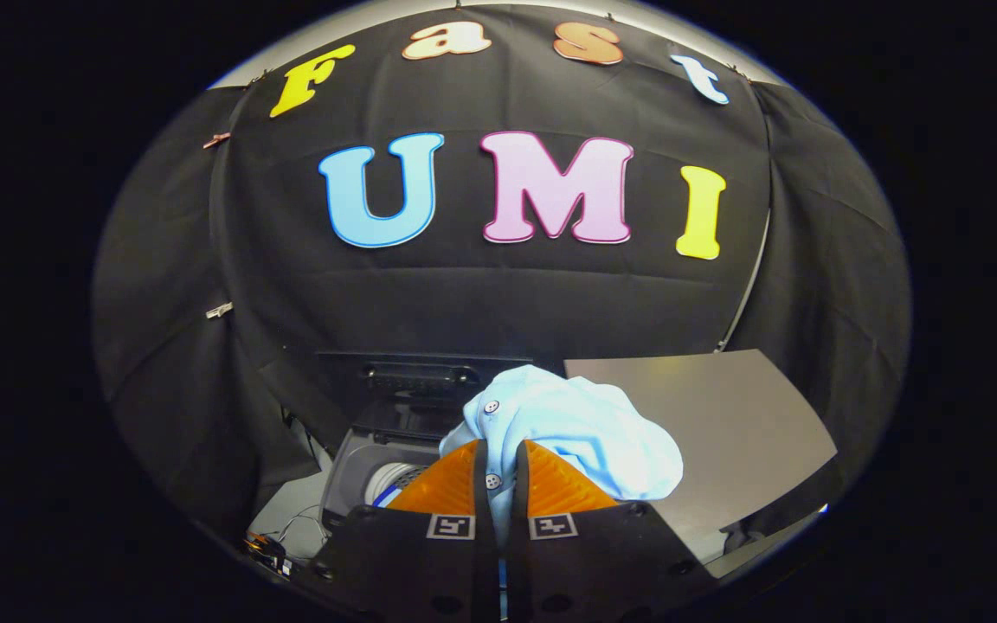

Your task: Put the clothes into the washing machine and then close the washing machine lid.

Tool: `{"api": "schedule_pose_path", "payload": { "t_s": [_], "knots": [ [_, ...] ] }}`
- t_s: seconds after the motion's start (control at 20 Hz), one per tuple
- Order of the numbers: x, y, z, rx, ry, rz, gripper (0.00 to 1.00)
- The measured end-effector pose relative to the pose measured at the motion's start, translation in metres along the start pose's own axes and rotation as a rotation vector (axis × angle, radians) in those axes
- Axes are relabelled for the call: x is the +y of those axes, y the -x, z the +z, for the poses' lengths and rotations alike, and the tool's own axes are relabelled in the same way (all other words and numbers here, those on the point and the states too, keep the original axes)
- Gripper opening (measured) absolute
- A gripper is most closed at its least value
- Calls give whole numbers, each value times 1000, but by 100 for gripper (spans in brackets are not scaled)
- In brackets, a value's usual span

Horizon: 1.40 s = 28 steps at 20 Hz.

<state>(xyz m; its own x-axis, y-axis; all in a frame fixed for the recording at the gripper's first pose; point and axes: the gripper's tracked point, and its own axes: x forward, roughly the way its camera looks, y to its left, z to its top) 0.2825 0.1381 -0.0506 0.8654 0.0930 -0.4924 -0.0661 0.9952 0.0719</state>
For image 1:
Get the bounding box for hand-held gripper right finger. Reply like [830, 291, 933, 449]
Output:
[507, 440, 720, 623]

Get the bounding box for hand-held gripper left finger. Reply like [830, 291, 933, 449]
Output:
[308, 439, 501, 623]

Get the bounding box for light blue shirt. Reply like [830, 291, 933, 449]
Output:
[438, 364, 685, 620]

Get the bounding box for dark washing machine lid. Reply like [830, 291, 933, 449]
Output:
[317, 350, 534, 444]

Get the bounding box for small orange black device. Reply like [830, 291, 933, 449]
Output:
[243, 532, 293, 578]

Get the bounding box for beige cabinet with brown top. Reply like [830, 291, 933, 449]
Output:
[563, 349, 839, 581]

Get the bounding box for black backdrop cloth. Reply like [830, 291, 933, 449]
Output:
[92, 4, 912, 537]

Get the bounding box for grey cable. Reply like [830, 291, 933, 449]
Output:
[715, 208, 773, 353]

